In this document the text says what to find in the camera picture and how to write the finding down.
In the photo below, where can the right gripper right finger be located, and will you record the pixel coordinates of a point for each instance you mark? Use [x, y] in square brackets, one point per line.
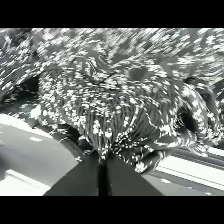
[126, 181]

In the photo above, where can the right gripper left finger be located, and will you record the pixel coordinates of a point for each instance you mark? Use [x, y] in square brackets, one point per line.
[83, 181]

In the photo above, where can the black floral garment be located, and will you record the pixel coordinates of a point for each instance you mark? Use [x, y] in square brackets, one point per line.
[116, 100]

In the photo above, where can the silver frame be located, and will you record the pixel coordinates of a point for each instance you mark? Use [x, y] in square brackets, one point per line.
[186, 173]

